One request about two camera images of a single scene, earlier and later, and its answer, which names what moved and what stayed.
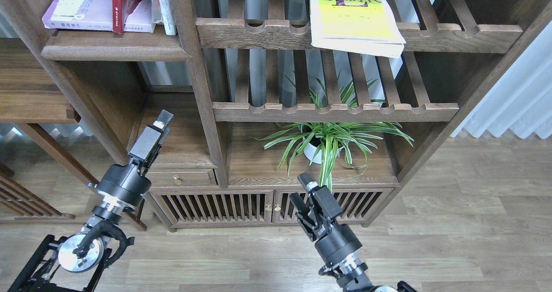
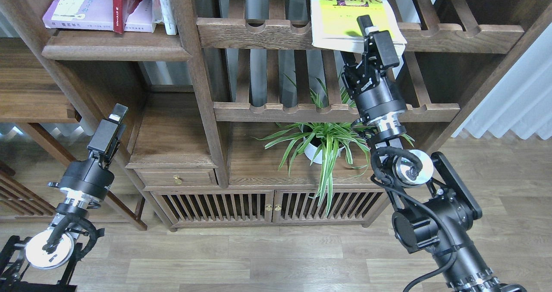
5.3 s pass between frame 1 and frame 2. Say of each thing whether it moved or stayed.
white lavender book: stayed
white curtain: stayed
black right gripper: moved
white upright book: stayed
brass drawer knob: stayed
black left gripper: moved
